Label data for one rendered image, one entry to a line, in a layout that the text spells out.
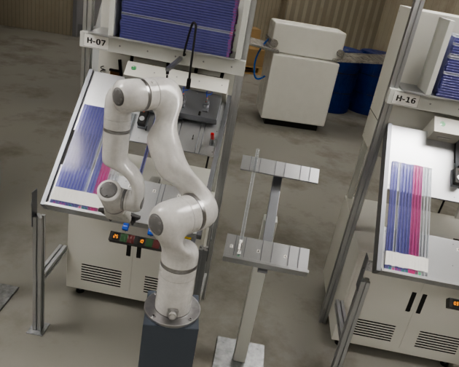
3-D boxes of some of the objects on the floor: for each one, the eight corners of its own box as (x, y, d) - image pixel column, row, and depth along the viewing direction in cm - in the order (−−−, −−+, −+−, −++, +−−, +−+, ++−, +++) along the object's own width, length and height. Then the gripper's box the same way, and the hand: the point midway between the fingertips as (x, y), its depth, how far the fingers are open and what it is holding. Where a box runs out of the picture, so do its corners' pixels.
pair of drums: (393, 122, 733) (412, 61, 696) (312, 111, 718) (328, 47, 682) (376, 107, 803) (393, 51, 767) (302, 96, 789) (315, 38, 752)
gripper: (140, 200, 188) (145, 215, 204) (95, 191, 189) (104, 207, 205) (135, 218, 185) (140, 232, 201) (89, 210, 186) (99, 224, 202)
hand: (122, 218), depth 202 cm, fingers open, 8 cm apart
